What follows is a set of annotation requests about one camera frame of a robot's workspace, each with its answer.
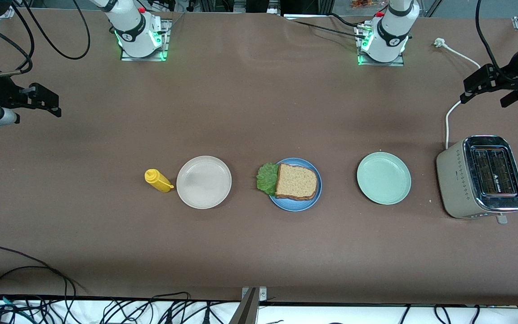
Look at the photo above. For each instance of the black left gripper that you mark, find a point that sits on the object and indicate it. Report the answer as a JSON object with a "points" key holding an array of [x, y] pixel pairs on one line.
{"points": [[512, 73]]}

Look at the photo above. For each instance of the yellow mustard squeeze bottle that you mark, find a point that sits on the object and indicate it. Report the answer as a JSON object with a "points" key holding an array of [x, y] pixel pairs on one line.
{"points": [[158, 181]]}

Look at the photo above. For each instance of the brown bread slice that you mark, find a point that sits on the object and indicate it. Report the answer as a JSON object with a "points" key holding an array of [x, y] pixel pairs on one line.
{"points": [[297, 182]]}

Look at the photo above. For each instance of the green lettuce leaf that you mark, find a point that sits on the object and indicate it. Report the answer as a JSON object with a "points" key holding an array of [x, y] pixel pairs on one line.
{"points": [[267, 180]]}

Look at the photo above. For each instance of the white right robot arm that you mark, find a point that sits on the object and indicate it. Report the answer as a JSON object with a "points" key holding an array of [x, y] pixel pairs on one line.
{"points": [[128, 22]]}

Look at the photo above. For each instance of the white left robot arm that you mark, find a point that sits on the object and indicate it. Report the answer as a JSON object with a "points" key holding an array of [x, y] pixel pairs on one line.
{"points": [[389, 36]]}

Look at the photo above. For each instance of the pale green round plate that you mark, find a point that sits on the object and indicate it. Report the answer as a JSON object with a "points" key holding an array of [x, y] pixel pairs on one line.
{"points": [[384, 178]]}

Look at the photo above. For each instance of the beige round plate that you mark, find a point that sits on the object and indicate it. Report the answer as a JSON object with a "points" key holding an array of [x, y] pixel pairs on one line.
{"points": [[203, 182]]}

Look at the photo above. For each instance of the blue round plate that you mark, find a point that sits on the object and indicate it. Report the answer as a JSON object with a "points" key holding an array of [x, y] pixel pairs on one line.
{"points": [[295, 206]]}

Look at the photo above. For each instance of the beige chrome toaster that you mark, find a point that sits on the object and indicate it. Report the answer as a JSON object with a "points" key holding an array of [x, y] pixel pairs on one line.
{"points": [[454, 180]]}

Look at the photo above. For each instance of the orange packet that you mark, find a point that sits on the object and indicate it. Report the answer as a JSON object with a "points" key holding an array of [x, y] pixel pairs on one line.
{"points": [[362, 4]]}

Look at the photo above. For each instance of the grey metal strut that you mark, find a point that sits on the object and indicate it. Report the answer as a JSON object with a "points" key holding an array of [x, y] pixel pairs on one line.
{"points": [[244, 312]]}

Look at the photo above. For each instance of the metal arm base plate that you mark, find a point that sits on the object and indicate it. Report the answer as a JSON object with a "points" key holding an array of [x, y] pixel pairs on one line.
{"points": [[164, 40], [378, 64]]}

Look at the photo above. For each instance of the metal table edge bracket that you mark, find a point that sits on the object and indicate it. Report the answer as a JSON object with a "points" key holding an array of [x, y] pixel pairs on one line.
{"points": [[262, 294]]}

